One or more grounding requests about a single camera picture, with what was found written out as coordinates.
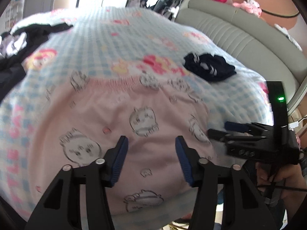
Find black cable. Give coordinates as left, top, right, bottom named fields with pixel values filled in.
left=257, top=181, right=307, bottom=193

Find navy white-striped garment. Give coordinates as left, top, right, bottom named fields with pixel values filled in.
left=183, top=52, right=237, bottom=83

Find person's right hand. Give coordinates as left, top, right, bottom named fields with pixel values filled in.
left=255, top=160, right=305, bottom=206

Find white garment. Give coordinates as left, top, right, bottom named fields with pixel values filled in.
left=0, top=32, right=27, bottom=55

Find black top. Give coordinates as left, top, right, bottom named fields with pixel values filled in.
left=11, top=23, right=73, bottom=44

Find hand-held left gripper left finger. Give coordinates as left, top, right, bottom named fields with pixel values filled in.
left=25, top=135, right=129, bottom=230

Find white shelf rack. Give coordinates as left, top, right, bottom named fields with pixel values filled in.
left=2, top=0, right=24, bottom=29

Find black pants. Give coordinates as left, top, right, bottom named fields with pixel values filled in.
left=0, top=41, right=27, bottom=101

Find blue checked cat print blanket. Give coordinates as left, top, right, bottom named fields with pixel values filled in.
left=0, top=6, right=276, bottom=223

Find pink white plush toy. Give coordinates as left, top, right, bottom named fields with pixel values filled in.
left=233, top=0, right=262, bottom=15

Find pink printed pajama pants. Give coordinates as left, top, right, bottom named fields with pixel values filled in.
left=31, top=71, right=217, bottom=214

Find grey padded headboard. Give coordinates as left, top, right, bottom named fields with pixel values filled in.
left=175, top=0, right=307, bottom=112

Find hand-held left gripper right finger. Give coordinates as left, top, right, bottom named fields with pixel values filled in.
left=175, top=135, right=274, bottom=230

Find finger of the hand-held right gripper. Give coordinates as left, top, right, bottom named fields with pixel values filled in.
left=224, top=121, right=273, bottom=134
left=207, top=128, right=267, bottom=145

